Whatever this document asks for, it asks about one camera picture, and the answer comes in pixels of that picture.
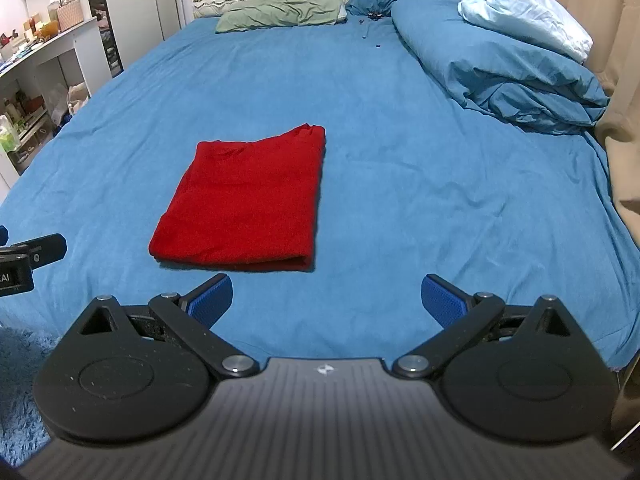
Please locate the blue bed sheet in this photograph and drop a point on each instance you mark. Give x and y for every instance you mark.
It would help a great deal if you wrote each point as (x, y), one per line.
(412, 184)

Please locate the white desk shelf unit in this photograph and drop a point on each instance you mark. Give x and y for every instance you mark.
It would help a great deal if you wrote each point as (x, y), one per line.
(40, 73)

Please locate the red knit sweater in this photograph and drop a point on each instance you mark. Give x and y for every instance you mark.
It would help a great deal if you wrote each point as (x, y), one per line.
(249, 206)

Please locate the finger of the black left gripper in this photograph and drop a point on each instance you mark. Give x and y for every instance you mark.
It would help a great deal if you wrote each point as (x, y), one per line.
(41, 251)

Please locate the woven storage basket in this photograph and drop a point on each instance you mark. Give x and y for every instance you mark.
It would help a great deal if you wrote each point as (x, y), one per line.
(69, 15)

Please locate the green pillow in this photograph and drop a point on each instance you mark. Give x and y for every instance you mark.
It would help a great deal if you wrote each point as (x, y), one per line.
(254, 14)

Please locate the light blue blanket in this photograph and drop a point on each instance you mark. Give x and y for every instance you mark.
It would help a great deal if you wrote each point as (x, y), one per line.
(545, 23)

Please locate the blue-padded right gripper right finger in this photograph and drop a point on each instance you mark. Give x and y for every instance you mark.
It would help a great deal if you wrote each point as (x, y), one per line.
(465, 320)

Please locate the blue folded duvet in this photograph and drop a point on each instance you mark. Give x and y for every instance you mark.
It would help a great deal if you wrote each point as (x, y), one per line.
(529, 86)

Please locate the white wardrobe cabinet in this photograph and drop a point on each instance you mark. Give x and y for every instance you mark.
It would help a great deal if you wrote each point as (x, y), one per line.
(131, 28)

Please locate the blue shaggy rug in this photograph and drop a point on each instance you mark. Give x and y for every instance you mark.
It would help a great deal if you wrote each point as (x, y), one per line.
(22, 355)

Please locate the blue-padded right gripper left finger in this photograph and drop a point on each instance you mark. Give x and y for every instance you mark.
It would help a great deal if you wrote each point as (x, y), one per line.
(189, 320)

